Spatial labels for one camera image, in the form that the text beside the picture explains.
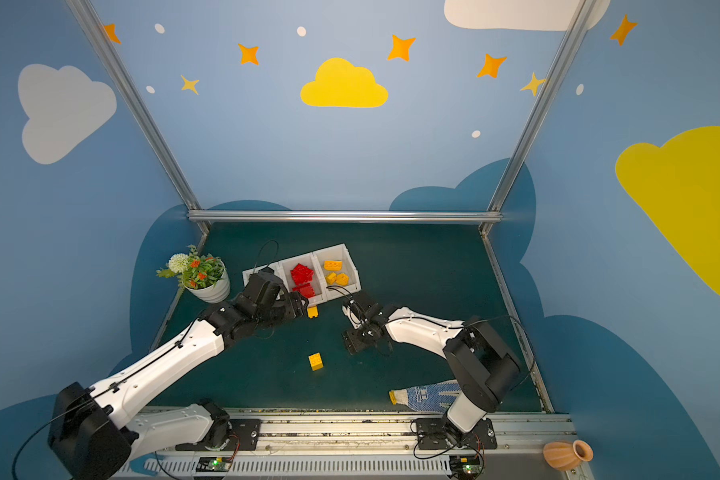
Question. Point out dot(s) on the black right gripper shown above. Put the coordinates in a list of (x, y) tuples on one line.
[(359, 327)]

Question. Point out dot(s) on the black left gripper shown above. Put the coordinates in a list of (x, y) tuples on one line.
[(291, 305)]

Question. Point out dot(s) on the red lego brick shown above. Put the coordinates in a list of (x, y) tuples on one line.
[(301, 274), (306, 290)]

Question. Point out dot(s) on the yellow tall lego brick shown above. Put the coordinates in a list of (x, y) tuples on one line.
[(342, 279)]

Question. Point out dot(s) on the small yellow lego front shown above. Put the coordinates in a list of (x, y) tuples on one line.
[(315, 361)]

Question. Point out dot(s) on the orange lego brick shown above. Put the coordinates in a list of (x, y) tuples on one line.
[(332, 265)]

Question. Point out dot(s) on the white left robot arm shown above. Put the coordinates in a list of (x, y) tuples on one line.
[(91, 431)]

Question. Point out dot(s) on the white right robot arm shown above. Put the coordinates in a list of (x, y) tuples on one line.
[(484, 366)]

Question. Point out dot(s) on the white three-compartment bin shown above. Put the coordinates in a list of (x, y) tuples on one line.
[(322, 275)]

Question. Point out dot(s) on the potted artificial flower plant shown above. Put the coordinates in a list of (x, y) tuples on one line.
[(203, 275)]

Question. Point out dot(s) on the left controller board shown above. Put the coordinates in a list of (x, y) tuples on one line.
[(207, 465)]

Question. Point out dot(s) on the controller board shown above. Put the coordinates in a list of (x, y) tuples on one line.
[(465, 467), (207, 465)]

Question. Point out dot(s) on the right controller board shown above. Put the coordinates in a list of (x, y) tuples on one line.
[(465, 467)]

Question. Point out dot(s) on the terracotta clay pot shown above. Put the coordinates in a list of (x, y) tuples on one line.
[(563, 456)]

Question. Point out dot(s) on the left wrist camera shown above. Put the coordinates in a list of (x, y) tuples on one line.
[(263, 288)]

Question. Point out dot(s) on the aluminium back frame rail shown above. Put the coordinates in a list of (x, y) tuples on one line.
[(240, 216)]

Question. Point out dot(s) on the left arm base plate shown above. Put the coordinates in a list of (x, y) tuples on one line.
[(230, 435)]

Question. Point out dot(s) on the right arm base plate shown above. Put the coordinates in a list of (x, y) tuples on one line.
[(436, 434)]

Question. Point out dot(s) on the front aluminium rail bed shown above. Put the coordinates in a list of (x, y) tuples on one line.
[(309, 444)]

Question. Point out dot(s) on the aluminium left frame post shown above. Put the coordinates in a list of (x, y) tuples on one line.
[(90, 23)]

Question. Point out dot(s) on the aluminium frame post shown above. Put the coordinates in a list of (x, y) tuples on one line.
[(556, 74), (90, 23)]

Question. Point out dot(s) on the aluminium right frame post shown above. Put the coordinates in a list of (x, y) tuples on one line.
[(556, 74)]

